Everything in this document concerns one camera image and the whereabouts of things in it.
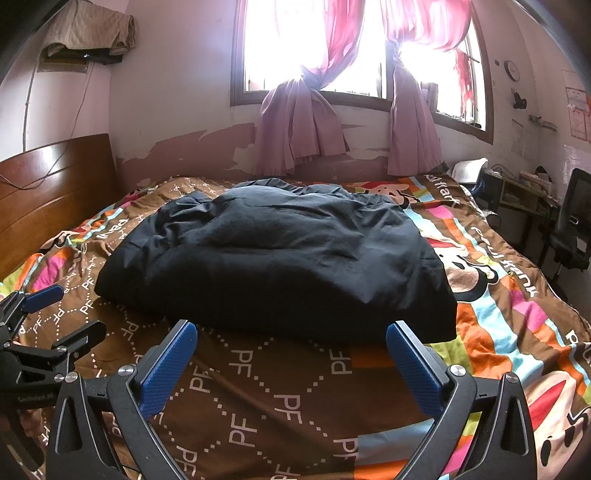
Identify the wall hook rail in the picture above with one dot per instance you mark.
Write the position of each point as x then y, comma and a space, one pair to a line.
542, 122

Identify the wooden headboard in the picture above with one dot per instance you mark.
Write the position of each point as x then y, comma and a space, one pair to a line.
55, 194

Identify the white wall pipe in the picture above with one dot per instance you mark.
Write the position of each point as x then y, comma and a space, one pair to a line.
28, 106

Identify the black wall shelf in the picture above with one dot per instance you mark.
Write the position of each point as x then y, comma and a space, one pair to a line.
104, 59

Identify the white pillow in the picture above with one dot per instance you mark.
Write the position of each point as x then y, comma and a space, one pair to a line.
468, 170

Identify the dark navy padded jacket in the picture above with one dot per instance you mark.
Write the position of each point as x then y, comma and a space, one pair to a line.
277, 258

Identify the round wall clock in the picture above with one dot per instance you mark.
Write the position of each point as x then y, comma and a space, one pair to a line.
511, 69

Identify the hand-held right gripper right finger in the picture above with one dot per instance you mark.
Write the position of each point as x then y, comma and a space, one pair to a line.
415, 369

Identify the wall calendar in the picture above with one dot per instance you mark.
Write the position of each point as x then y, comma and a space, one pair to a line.
577, 106

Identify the beige cloth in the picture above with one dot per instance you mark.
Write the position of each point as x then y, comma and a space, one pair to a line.
87, 30

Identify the cluttered desk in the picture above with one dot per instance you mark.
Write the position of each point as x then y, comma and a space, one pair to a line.
521, 194

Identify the wooden framed window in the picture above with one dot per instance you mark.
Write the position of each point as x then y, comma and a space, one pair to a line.
277, 41

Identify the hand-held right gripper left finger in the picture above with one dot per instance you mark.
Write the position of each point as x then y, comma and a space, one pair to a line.
168, 369

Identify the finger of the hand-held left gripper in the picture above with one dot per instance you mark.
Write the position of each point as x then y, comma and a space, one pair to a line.
78, 339
41, 293

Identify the pink curtain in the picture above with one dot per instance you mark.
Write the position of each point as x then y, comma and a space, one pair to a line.
411, 129
295, 124

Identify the brown printed bedcover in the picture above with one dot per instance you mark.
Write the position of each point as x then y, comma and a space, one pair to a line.
277, 397

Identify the black wall hook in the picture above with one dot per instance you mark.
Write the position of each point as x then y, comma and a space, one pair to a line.
519, 100

